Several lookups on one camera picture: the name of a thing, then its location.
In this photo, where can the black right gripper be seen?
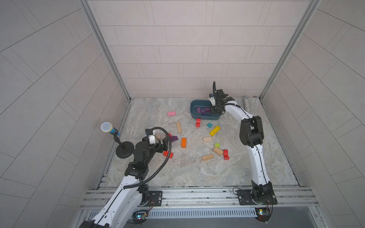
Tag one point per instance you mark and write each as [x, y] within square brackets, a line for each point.
[217, 104]

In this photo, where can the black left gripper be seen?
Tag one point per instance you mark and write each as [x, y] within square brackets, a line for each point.
[165, 144]

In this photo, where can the purple triangular brick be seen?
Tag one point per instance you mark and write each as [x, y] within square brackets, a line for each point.
[174, 138]

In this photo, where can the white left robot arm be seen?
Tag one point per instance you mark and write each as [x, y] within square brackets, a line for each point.
[133, 190]

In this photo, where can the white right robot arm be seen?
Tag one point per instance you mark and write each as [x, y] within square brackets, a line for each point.
[251, 135]

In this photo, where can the teal storage bin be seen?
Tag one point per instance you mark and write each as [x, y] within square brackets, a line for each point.
[202, 104]

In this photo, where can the red brick lower left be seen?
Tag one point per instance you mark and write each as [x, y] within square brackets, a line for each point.
[168, 154]

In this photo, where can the glitter silver cylinder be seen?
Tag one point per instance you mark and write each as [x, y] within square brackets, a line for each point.
[246, 102]

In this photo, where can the orange brick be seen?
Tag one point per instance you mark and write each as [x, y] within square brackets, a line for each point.
[183, 142]

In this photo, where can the red arch brick upper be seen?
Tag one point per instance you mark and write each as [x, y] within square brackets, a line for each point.
[198, 122]

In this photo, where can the red arch brick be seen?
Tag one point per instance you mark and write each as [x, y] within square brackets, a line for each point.
[226, 155]
[198, 122]

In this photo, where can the yellow brick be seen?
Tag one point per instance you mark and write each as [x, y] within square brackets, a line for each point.
[215, 131]

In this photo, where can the microphone on black stand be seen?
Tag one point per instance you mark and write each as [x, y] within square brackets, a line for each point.
[118, 139]

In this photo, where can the tan long brick lower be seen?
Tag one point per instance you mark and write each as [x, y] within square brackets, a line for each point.
[207, 157]

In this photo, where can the tan brick right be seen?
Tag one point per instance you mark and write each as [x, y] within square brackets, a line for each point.
[218, 151]

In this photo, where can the red arch brick lower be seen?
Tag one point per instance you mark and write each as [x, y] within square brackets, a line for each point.
[226, 155]

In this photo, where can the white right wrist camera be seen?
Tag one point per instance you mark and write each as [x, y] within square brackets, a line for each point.
[212, 99]

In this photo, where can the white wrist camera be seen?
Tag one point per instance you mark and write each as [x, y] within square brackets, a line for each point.
[150, 135]
[212, 99]

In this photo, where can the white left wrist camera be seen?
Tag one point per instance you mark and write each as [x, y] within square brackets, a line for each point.
[150, 135]

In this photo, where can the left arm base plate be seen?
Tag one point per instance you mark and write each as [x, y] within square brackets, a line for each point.
[151, 199]

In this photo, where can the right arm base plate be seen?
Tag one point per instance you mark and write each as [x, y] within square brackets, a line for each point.
[256, 197]

